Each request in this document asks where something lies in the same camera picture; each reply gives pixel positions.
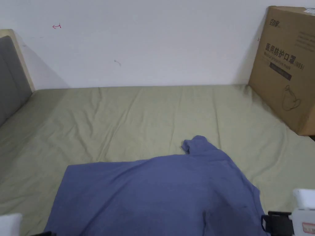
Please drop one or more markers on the brown cardboard carton, black print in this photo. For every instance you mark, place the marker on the brown cardboard carton, black print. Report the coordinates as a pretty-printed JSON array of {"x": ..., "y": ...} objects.
[{"x": 285, "y": 73}]

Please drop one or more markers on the blue shirt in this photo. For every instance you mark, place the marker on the blue shirt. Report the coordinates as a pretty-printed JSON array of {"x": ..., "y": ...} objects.
[{"x": 147, "y": 194}]

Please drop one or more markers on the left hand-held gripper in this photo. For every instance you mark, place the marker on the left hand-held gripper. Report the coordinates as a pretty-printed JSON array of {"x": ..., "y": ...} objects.
[{"x": 9, "y": 225}]

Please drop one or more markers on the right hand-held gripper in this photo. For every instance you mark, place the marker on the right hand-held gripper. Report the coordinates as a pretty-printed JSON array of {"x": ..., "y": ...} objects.
[{"x": 305, "y": 216}]

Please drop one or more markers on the grey padded headboard, wooden frame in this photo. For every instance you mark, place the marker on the grey padded headboard, wooden frame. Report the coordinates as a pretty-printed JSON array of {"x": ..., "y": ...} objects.
[{"x": 9, "y": 81}]

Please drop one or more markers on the bed with pale green sheet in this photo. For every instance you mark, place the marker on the bed with pale green sheet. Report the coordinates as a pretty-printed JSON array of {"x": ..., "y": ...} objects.
[{"x": 137, "y": 115}]

